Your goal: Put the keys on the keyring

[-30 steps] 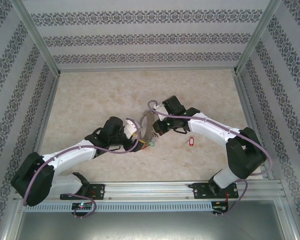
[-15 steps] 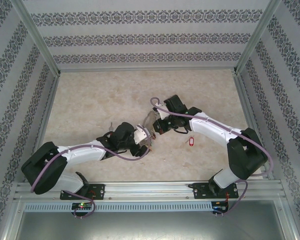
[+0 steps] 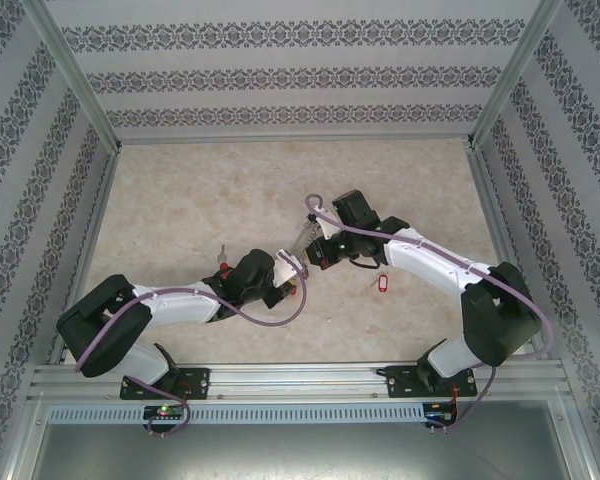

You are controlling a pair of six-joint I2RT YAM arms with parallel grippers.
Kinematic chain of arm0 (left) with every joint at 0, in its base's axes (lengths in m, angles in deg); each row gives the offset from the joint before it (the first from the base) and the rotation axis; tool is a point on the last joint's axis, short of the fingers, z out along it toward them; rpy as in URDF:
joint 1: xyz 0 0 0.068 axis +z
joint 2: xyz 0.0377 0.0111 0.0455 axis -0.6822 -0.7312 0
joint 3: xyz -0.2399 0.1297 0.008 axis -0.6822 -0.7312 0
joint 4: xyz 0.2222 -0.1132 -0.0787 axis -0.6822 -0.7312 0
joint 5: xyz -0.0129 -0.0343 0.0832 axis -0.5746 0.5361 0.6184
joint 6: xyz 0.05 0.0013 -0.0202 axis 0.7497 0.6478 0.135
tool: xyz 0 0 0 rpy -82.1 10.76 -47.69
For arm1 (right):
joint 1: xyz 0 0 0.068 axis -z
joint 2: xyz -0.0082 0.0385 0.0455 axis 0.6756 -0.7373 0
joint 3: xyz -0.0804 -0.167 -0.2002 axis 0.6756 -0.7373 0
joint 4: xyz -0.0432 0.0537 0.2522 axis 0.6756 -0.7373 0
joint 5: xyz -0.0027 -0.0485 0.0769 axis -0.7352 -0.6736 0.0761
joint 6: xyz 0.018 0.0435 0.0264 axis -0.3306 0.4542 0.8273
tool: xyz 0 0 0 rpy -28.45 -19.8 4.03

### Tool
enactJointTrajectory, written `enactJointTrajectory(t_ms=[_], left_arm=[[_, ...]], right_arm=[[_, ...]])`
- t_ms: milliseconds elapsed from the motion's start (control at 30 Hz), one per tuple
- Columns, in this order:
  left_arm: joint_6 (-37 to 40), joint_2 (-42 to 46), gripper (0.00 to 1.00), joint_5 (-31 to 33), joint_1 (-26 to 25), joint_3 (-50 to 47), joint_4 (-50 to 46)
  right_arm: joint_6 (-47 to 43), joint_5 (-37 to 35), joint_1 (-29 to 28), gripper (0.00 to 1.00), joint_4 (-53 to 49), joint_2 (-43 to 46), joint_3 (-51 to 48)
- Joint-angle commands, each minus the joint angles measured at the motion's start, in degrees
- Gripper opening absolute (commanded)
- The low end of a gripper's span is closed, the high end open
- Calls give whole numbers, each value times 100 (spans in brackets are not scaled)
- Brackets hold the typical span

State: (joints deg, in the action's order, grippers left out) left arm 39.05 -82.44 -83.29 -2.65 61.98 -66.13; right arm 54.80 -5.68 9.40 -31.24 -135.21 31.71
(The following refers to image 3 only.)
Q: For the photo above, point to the grey metal panel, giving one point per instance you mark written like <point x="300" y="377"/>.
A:
<point x="300" y="452"/>

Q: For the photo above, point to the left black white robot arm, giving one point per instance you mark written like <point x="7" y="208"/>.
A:
<point x="180" y="302"/>

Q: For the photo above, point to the aluminium frame rail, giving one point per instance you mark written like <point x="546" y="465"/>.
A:
<point x="100" y="200"/>
<point x="489" y="200"/>
<point x="290" y="139"/>

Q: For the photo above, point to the key with solid red tag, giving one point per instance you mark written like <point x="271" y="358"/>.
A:
<point x="222" y="255"/>

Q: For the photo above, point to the wide aluminium mounting rail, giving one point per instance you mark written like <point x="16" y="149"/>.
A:
<point x="290" y="382"/>

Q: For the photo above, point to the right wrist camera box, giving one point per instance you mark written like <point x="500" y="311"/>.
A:
<point x="326" y="225"/>

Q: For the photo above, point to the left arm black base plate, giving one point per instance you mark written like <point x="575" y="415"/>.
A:
<point x="197" y="382"/>

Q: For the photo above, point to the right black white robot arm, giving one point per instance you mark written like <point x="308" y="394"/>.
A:
<point x="500" y="310"/>

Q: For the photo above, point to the aluminium frame post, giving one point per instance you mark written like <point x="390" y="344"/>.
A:
<point x="514" y="75"/>
<point x="75" y="75"/>

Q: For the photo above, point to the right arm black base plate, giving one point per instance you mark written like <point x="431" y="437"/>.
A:
<point x="397" y="385"/>

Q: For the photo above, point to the key with red white tag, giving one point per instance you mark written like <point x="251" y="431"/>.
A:
<point x="381" y="284"/>

